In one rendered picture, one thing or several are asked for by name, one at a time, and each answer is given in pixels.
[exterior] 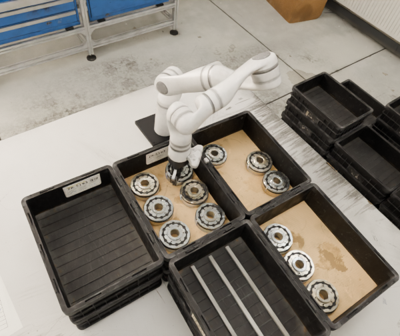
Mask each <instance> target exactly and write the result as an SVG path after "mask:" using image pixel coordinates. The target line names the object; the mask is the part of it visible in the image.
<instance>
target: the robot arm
mask: <svg viewBox="0 0 400 336"><path fill-rule="evenodd" d="M250 75H251V76H250ZM280 84H281V72H280V68H279V64H278V60H277V56H276V54H275V53H274V52H270V51H268V52H263V53H260V54H257V55H256V56H254V57H252V58H250V60H248V61H247V62H245V63H244V64H243V65H242V66H240V67H239V68H238V69H236V70H235V71H234V70H232V69H230V68H228V67H226V66H223V65H206V66H203V67H199V68H196V69H194V70H192V71H190V72H187V73H185V74H183V73H182V71H181V70H180V69H179V68H178V67H175V66H170V67H168V68H166V69H165V70H164V71H163V72H162V73H160V74H159V75H158V76H157V78H156V79H155V88H156V90H157V91H158V92H159V94H158V96H157V106H156V113H155V127H154V130H155V132H156V133H157V134H158V135H160V136H164V137H166V136H170V139H169V148H168V161H169V163H170V164H171V175H170V177H169V179H170V183H172V185H174V186H178V182H179V178H180V176H181V172H182V170H183V167H184V166H186V165H187V164H188V163H189V164H190V166H191V167H192V168H194V169H195V168H197V167H198V166H199V162H200V160H201V156H202V153H203V146H202V145H196V146H195V147H194V148H191V140H192V133H194V132H195V131H196V130H197V129H198V128H199V127H200V126H201V124H202V123H203V122H204V121H205V120H206V119H207V118H208V117H209V116H211V115H212V114H214V113H215V112H217V111H218V110H220V109H222V108H224V107H225V106H226V105H228V104H229V103H230V102H231V100H232V99H233V98H234V96H235V94H236V92H237V91H238V90H249V91H266V90H270V89H274V88H276V87H278V86H279V85H280ZM196 92H204V93H202V94H200V95H198V96H197V97H196V98H195V105H196V108H197V111H196V112H192V110H190V108H189V107H188V106H187V105H186V104H185V103H184V102H181V101H179V100H180V99H181V96H182V93H196Z"/></svg>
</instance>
